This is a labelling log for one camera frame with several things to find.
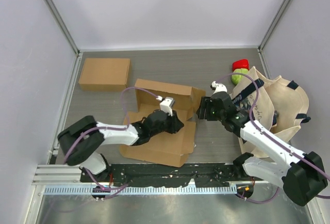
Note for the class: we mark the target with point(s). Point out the red toy pepper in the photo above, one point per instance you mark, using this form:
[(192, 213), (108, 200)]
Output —
[(241, 64)]

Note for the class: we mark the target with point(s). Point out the brown cardboard box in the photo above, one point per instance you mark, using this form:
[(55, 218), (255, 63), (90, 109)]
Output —
[(165, 149), (105, 74)]

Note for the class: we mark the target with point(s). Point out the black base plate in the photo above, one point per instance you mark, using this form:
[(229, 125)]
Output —
[(155, 175)]

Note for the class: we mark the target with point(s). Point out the beige tote bag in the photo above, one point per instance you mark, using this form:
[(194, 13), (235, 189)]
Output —
[(281, 105)]

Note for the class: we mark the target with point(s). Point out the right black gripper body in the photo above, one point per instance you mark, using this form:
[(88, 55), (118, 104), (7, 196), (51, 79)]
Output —
[(211, 113)]

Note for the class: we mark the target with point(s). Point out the white slotted cable duct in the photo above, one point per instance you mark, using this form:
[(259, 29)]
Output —
[(191, 189)]

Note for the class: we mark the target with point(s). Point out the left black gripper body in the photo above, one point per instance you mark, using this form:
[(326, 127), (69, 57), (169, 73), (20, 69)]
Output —
[(168, 125)]

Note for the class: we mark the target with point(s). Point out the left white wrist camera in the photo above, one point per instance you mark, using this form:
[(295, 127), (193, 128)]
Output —
[(166, 104)]

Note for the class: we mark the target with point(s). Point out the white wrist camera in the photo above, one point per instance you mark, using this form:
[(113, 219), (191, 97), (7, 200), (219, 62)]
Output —
[(166, 104), (218, 87)]

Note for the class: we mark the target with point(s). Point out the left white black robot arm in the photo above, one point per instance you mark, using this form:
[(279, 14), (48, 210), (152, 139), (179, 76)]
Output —
[(80, 141)]

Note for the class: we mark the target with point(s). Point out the green toy cabbage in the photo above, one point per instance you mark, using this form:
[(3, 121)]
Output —
[(236, 78)]

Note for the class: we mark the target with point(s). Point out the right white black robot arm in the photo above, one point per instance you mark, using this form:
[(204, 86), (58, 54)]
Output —
[(300, 175)]

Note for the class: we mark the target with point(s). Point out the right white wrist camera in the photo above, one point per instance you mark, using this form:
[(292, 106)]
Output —
[(218, 87)]

